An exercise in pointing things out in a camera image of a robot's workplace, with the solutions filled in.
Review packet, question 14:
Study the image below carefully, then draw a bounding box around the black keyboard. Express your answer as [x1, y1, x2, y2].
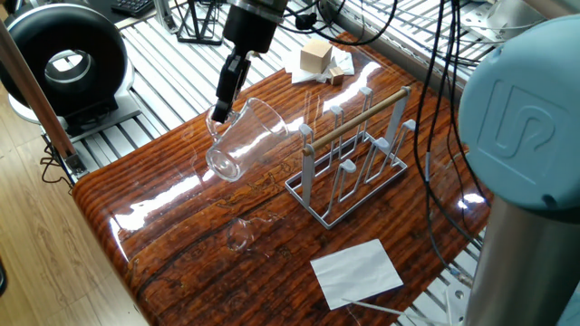
[110, 0, 157, 19]

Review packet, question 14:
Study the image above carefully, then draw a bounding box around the black cable with angled plug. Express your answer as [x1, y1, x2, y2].
[278, 0, 400, 47]

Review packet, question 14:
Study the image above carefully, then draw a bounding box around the crumpled white napkin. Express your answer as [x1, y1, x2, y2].
[281, 44, 356, 85]

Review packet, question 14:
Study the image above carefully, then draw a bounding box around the black ring-shaped device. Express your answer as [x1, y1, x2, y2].
[0, 3, 142, 138]

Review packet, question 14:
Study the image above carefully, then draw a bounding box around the aluminium table frame rail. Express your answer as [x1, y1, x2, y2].
[333, 2, 470, 100]

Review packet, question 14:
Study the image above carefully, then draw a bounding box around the black wire stand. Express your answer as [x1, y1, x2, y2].
[173, 0, 235, 47]

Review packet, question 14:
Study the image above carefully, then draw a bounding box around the black cable with metal connector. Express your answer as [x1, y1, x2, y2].
[414, 0, 476, 289]

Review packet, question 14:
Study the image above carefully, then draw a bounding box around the aluminium frame post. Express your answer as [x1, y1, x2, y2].
[152, 0, 181, 35]

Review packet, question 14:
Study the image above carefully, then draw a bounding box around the thin black floor cable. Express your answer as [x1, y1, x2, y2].
[39, 135, 76, 194]

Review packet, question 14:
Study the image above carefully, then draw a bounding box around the black cable with grey sleeve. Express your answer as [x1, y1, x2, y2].
[414, 0, 493, 254]

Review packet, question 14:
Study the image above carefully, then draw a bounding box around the clear glass cup with handle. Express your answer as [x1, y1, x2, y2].
[204, 97, 291, 184]

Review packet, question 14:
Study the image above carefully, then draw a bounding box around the large wooden cube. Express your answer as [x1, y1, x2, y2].
[299, 37, 334, 75]

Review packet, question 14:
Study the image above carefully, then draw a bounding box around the white cable tie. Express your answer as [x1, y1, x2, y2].
[342, 297, 454, 326]

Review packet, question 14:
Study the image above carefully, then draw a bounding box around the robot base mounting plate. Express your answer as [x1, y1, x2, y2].
[441, 280, 475, 326]

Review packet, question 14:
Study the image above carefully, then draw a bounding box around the small wooden cube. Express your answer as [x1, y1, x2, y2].
[328, 65, 346, 87]

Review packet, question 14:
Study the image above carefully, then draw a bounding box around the white mug drying rack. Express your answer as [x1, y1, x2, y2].
[284, 84, 421, 231]

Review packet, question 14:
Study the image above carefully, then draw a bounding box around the white paper sheet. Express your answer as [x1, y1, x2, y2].
[309, 238, 405, 312]

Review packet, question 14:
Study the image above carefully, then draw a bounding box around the brown frame post with bracket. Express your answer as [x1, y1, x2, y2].
[0, 20, 89, 179]

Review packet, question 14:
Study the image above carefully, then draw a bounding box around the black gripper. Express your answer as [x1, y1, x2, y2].
[210, 5, 279, 125]

